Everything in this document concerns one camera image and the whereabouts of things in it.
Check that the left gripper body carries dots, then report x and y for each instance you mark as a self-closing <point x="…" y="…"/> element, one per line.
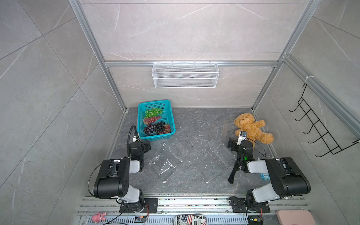
<point x="145" y="149"/>

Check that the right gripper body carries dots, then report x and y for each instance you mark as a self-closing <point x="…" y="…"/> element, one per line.
<point x="236" y="148"/>

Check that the dark purple grape bunch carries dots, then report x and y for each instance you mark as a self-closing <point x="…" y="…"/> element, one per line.
<point x="156" y="128"/>

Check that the red grape bunch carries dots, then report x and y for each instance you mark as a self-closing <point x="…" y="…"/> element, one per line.
<point x="151" y="120"/>

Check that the teal plastic basket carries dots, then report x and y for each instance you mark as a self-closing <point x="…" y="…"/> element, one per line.
<point x="166" y="116"/>

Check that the clear plastic clamshell container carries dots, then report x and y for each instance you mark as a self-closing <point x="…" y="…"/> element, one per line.
<point x="167" y="160"/>

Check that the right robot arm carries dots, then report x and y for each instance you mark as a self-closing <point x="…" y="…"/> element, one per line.
<point x="286" y="178"/>

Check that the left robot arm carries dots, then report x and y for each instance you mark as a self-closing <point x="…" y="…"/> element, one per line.
<point x="112" y="181"/>

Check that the brown teddy bear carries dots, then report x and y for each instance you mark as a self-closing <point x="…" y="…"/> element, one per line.
<point x="246" y="122"/>

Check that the black knife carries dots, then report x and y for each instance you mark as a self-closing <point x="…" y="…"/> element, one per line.
<point x="236" y="168"/>

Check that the blue owl toy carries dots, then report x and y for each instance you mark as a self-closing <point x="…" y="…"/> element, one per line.
<point x="265" y="177"/>

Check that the green grape bunch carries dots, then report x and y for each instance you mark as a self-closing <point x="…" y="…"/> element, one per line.
<point x="155" y="112"/>

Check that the pink pad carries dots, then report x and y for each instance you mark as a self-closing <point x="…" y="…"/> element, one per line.
<point x="295" y="217"/>

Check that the pink pig toy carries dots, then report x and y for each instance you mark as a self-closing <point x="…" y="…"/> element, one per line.
<point x="99" y="218"/>

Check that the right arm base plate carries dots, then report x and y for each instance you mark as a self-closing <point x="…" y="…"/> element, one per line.
<point x="243" y="205"/>

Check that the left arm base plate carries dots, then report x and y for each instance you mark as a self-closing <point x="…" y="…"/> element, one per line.
<point x="147" y="205"/>

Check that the white wire mesh shelf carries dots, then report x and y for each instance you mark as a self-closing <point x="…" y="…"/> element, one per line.
<point x="185" y="75"/>

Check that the black wire hook rack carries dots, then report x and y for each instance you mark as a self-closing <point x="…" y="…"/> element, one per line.
<point x="323" y="134"/>

